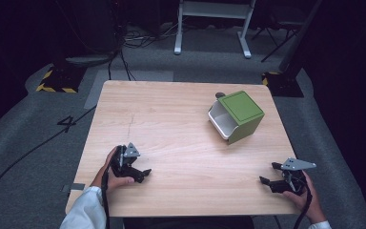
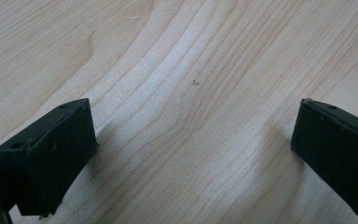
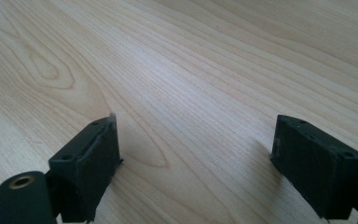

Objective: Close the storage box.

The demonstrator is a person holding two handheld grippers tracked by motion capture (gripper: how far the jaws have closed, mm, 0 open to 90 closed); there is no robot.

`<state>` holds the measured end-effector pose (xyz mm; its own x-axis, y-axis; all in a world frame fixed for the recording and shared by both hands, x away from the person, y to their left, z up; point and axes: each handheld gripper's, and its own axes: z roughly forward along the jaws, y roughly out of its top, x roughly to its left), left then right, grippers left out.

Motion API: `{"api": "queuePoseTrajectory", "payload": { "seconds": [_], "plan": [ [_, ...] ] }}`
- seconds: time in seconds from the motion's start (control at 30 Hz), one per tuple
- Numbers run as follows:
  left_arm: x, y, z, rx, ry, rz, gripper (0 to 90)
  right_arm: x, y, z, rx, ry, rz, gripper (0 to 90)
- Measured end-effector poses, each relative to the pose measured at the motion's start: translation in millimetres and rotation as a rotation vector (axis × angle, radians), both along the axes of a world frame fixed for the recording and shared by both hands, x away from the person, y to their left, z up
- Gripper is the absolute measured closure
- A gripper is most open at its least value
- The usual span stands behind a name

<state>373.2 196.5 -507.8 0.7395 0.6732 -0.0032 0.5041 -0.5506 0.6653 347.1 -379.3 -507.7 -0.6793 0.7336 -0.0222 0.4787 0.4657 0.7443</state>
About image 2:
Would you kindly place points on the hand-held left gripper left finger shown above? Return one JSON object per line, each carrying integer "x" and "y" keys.
{"x": 48, "y": 158}

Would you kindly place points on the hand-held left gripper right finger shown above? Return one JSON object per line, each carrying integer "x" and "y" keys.
{"x": 338, "y": 146}

